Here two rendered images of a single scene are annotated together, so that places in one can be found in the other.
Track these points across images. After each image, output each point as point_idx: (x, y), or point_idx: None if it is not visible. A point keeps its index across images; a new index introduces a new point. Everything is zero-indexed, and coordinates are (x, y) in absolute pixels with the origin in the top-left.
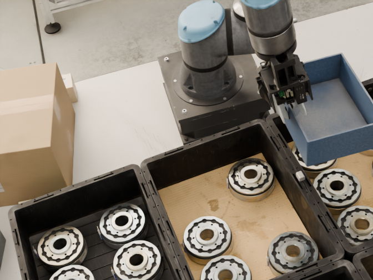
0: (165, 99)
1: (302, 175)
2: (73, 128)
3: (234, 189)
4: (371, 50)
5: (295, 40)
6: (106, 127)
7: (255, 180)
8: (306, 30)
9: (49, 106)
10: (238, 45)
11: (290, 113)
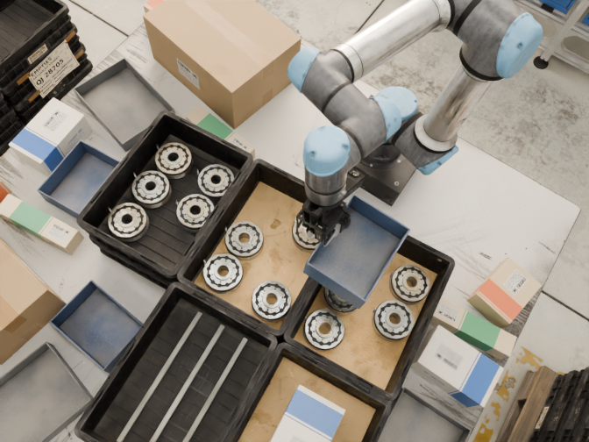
0: None
1: None
2: (282, 88)
3: (292, 229)
4: (512, 228)
5: (334, 204)
6: (301, 107)
7: (308, 237)
8: (493, 171)
9: (262, 65)
10: (399, 145)
11: None
